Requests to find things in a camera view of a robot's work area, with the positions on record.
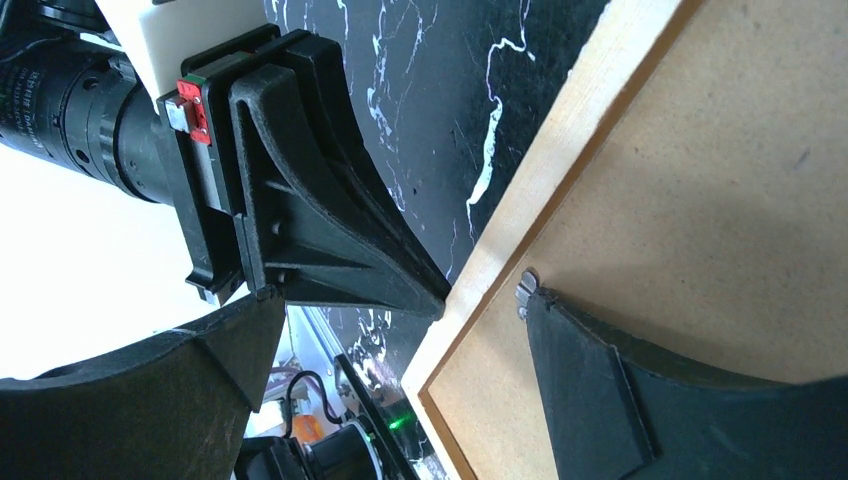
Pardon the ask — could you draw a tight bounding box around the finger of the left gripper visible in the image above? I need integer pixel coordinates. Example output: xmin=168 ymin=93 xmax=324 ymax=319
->
xmin=264 ymin=30 xmax=450 ymax=299
xmin=229 ymin=65 xmax=446 ymax=319

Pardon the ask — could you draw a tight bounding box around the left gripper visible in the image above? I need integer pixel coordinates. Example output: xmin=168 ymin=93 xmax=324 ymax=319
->
xmin=1 ymin=23 xmax=279 ymax=303

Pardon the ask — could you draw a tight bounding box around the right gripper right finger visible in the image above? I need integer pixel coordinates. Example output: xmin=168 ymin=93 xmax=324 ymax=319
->
xmin=525 ymin=287 xmax=847 ymax=479

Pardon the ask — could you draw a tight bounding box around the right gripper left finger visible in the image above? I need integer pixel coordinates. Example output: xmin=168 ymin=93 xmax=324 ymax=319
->
xmin=1 ymin=287 xmax=285 ymax=479

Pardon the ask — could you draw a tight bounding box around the brown backing board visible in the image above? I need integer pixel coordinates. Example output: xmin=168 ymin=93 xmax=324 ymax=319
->
xmin=426 ymin=0 xmax=848 ymax=480

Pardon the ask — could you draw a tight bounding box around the wooden picture frame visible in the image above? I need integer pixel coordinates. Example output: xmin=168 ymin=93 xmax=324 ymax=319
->
xmin=402 ymin=1 xmax=699 ymax=479

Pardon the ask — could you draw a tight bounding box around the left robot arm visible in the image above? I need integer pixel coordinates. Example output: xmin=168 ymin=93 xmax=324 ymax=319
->
xmin=1 ymin=1 xmax=450 ymax=319

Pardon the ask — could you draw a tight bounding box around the orange packet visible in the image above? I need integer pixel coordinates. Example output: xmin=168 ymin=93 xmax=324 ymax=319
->
xmin=291 ymin=414 xmax=325 ymax=444

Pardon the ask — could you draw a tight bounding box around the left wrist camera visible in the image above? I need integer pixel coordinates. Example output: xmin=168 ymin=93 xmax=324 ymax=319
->
xmin=96 ymin=0 xmax=268 ymax=103

